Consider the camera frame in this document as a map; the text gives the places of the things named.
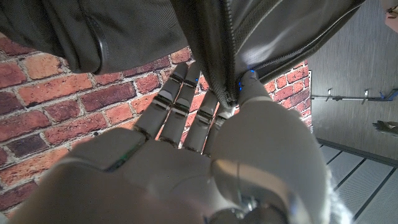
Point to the black fabric backpack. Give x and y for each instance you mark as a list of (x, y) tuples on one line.
[(186, 31)]

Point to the black teleoperation glove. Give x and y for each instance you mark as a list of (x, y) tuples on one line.
[(387, 127)]

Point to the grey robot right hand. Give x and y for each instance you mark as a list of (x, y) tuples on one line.
[(155, 186)]

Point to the printed brick wall backdrop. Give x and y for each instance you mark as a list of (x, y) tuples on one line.
[(62, 99)]

